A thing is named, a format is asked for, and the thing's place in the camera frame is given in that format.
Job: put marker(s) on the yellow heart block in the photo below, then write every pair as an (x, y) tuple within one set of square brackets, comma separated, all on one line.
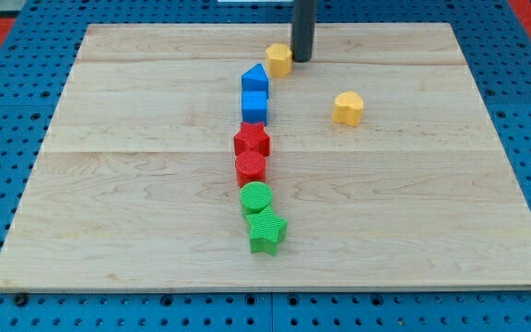
[(348, 108)]

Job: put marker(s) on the yellow hexagon block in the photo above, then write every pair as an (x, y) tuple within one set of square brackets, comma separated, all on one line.
[(278, 60)]

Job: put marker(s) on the red cylinder block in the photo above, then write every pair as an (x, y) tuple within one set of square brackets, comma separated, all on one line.
[(250, 166)]

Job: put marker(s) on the green cylinder block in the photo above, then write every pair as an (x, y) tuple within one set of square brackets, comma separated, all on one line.
[(254, 197)]

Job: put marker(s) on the red star block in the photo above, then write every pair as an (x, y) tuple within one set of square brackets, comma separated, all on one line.
[(252, 137)]

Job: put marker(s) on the green star block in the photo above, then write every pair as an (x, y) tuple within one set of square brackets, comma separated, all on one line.
[(266, 231)]

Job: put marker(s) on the blue cube block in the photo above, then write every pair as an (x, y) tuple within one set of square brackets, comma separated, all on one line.
[(254, 107)]

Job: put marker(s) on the blue pentagon block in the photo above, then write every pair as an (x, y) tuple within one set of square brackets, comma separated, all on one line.
[(256, 79)]

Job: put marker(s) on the light wooden board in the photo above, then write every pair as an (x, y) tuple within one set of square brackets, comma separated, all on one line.
[(134, 187)]

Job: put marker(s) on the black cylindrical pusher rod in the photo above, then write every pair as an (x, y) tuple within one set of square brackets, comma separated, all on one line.
[(302, 29)]

